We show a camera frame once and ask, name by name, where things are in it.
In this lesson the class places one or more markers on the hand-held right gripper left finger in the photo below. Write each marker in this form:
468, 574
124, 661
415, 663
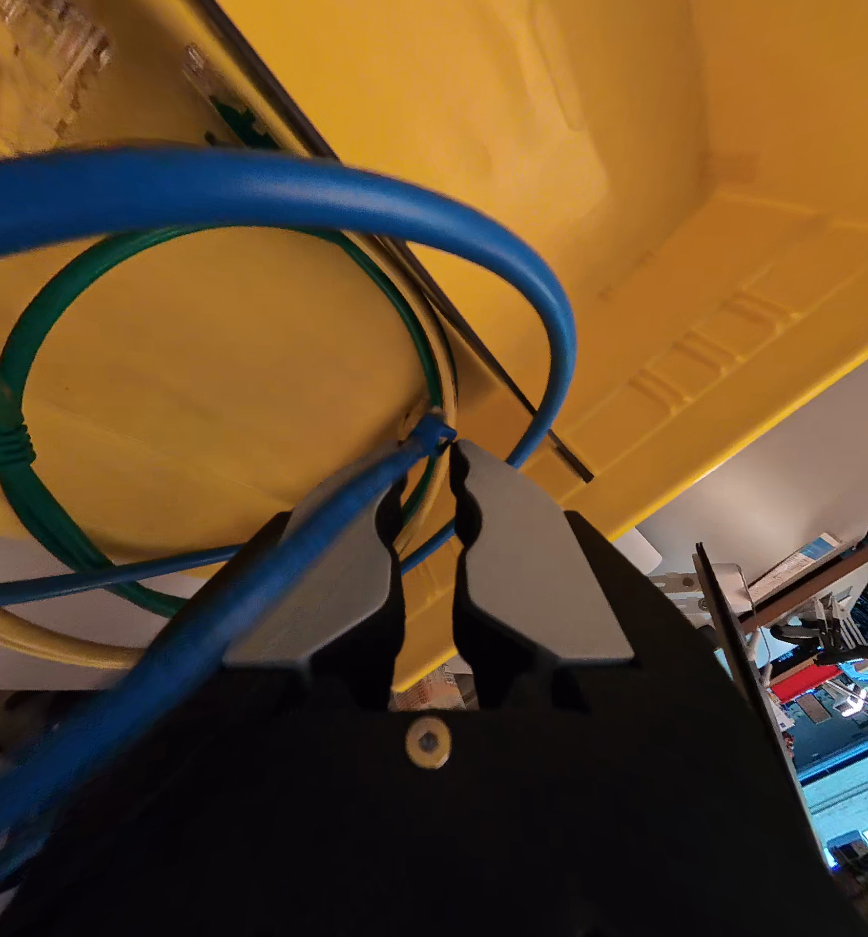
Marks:
331, 600

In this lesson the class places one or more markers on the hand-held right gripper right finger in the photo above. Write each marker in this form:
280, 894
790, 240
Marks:
536, 578

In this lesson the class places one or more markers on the yellow plastic bin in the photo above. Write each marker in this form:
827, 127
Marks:
624, 146

